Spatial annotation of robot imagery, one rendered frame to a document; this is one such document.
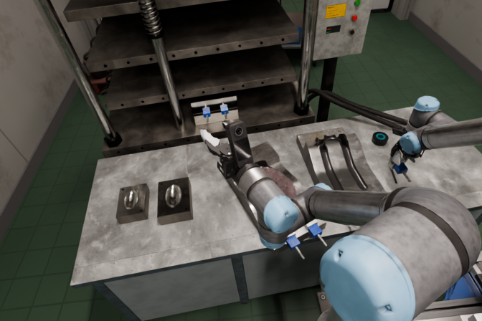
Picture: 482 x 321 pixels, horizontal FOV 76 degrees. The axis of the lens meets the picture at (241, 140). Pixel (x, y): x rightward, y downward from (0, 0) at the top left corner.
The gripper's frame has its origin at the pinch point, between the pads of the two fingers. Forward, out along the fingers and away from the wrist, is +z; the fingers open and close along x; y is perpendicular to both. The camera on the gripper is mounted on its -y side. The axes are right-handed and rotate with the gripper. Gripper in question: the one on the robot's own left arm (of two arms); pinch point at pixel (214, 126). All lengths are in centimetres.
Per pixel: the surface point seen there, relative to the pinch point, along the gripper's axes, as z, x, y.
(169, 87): 78, 13, 32
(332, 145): 10, 69, 43
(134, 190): 45, -21, 63
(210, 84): 77, 36, 37
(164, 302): 14, -25, 122
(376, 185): -17, 71, 47
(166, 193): 34, -9, 61
